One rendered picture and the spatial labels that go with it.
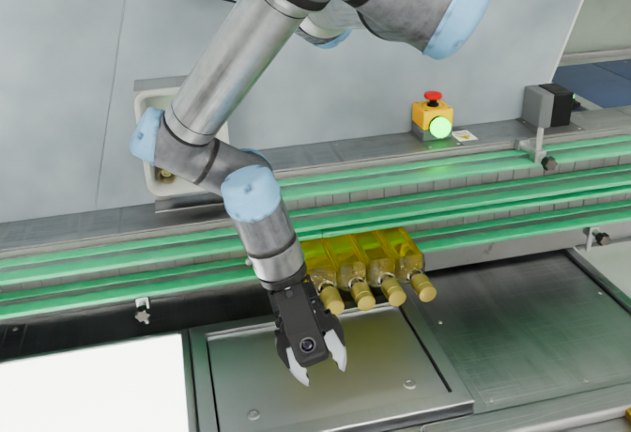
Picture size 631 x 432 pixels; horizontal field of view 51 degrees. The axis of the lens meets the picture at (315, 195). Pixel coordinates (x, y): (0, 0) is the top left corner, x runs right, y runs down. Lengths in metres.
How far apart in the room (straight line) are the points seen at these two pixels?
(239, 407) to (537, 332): 0.63
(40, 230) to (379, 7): 0.94
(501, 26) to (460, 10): 0.81
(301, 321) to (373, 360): 0.38
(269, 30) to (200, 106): 0.15
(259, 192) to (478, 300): 0.78
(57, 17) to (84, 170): 0.32
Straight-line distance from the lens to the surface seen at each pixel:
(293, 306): 0.94
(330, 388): 1.23
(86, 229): 1.43
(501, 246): 1.63
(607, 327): 1.51
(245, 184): 0.87
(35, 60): 1.41
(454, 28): 0.76
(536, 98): 1.59
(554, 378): 1.35
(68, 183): 1.49
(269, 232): 0.89
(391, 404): 1.19
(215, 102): 0.86
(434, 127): 1.45
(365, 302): 1.21
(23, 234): 1.47
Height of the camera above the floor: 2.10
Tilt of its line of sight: 61 degrees down
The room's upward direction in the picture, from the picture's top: 152 degrees clockwise
